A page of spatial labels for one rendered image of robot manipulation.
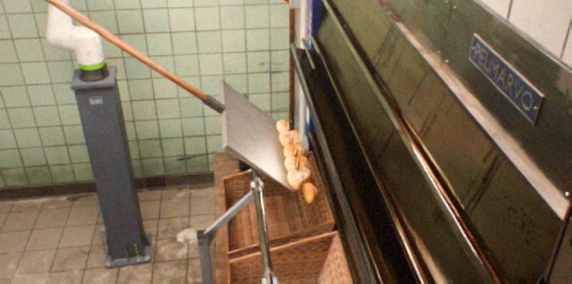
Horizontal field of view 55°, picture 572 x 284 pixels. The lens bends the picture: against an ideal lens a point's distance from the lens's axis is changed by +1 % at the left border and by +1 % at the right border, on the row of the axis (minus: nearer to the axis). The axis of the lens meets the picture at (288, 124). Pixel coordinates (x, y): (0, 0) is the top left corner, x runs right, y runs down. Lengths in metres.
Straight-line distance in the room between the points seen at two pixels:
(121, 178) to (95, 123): 0.37
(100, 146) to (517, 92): 2.41
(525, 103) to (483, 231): 0.25
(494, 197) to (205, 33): 2.67
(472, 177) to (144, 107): 2.87
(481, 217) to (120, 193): 2.44
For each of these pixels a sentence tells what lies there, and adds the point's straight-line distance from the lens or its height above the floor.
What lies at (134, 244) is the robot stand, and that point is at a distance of 3.44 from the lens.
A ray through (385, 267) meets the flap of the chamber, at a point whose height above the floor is 1.41.
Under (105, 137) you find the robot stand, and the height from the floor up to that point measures 0.89.
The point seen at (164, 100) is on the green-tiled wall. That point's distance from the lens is 3.68.
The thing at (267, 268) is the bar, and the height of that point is 1.17.
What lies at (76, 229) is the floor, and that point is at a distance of 3.86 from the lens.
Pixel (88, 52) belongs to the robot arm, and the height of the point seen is 1.35.
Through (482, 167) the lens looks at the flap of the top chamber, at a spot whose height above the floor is 1.82.
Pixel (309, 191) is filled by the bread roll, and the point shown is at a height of 1.02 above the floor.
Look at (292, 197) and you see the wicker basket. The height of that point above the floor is 0.59.
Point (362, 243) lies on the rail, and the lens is 1.42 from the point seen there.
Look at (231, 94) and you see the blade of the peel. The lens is 2.52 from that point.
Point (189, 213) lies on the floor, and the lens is 3.79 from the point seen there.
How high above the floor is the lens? 2.41
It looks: 31 degrees down
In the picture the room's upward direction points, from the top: straight up
